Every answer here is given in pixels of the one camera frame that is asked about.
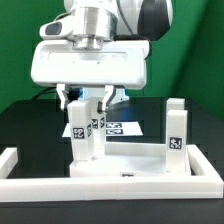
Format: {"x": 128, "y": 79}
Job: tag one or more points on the marker tag sheet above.
{"x": 123, "y": 129}

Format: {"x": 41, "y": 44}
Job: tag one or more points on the white desk top tray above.
{"x": 128, "y": 159}

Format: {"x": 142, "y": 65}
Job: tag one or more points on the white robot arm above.
{"x": 100, "y": 44}

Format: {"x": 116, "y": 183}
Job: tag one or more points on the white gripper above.
{"x": 120, "y": 63}

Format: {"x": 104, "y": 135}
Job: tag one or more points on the white U-shaped frame fence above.
{"x": 202, "y": 181}

